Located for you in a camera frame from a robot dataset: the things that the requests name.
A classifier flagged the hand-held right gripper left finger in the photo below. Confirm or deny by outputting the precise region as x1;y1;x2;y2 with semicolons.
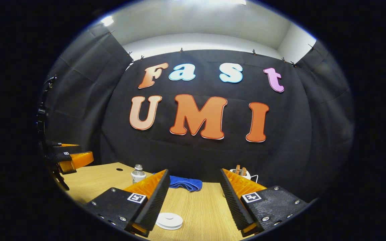
84;169;171;237

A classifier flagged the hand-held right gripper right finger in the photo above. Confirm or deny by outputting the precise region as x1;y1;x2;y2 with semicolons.
220;168;309;237

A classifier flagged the white porcelain teacup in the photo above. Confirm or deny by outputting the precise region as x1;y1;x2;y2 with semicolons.
155;214;183;231

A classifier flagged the clear water bottle green label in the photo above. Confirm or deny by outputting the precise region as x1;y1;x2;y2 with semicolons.
131;164;146;184

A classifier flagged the white toaster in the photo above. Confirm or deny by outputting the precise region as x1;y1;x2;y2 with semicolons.
229;168;251;181

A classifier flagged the blue folded towel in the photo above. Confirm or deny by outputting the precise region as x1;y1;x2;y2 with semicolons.
153;173;203;192

